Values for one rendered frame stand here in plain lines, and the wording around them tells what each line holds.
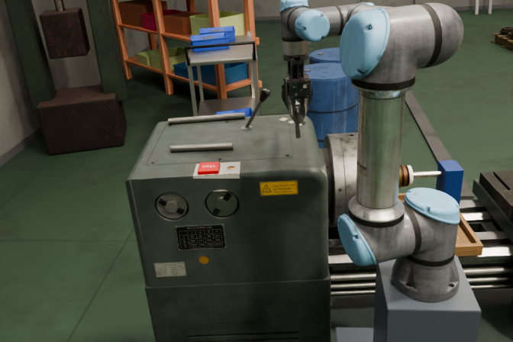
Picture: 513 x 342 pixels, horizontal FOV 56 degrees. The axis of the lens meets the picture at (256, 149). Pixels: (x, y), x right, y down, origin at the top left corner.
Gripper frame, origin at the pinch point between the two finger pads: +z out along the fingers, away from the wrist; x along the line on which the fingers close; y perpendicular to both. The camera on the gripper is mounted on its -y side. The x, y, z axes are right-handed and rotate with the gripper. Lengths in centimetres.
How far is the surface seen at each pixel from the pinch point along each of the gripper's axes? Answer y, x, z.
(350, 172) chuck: 1.0, 15.6, 18.8
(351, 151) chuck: -4.2, 17.1, 14.1
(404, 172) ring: -8.7, 36.0, 25.3
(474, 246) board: 7, 55, 46
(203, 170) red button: 12.4, -28.6, 9.2
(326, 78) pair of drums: -232, 41, 56
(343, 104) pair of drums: -231, 54, 78
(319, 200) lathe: 14.0, 4.3, 20.7
